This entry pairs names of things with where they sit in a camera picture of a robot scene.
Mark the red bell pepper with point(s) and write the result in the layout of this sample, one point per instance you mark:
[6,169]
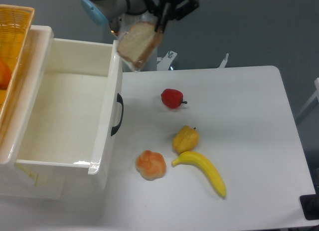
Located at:
[172,98]

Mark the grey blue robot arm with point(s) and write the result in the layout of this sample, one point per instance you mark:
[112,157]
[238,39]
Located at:
[102,12]

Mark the white metal bracket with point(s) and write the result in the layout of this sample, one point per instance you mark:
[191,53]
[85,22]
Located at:
[166,62]

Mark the yellow banana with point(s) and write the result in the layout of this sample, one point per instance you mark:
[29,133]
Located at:
[204,164]

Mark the black device at table edge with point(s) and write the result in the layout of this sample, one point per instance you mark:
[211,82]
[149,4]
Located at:
[310,206]

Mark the black drawer handle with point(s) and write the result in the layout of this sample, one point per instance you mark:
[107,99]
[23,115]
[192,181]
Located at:
[119,114]

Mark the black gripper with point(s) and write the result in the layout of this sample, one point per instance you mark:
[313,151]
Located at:
[166,10]

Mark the yellow plastic basket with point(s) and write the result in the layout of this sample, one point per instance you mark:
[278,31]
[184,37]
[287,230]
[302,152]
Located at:
[15,23]

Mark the white frame at right edge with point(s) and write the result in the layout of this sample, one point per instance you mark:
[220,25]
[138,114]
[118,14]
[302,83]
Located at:
[311,103]

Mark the toast slice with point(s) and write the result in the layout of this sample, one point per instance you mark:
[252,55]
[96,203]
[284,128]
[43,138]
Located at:
[138,43]

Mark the white drawer cabinet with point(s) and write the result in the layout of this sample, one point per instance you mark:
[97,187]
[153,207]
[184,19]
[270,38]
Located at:
[16,179]

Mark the yellow bell pepper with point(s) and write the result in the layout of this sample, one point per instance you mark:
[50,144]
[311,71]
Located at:
[185,140]

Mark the orange fruit in basket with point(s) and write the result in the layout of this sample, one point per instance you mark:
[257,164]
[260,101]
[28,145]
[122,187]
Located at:
[5,75]

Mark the open upper white drawer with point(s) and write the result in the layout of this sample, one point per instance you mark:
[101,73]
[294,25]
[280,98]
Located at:
[69,130]

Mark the orange knotted bread roll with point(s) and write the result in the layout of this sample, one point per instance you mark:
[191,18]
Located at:
[151,165]

